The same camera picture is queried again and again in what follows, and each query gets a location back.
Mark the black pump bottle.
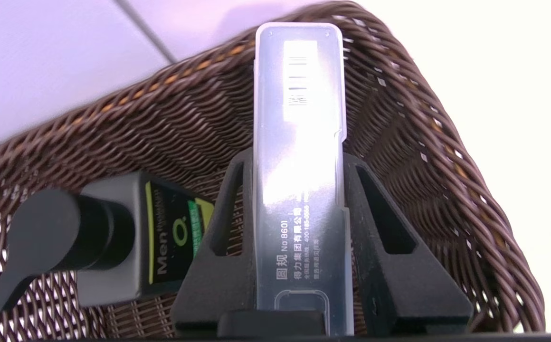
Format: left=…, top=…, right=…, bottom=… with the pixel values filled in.
left=0, top=171, right=217, bottom=313

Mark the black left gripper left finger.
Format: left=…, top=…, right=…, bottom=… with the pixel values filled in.
left=171, top=148, right=257, bottom=334

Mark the grey translucent plastic case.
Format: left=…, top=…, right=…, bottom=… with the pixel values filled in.
left=253, top=22, right=355, bottom=336

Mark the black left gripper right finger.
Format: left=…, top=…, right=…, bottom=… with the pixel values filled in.
left=344, top=152, right=475, bottom=334

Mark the dark brown wicker basket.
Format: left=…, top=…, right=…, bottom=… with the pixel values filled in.
left=0, top=0, right=547, bottom=335

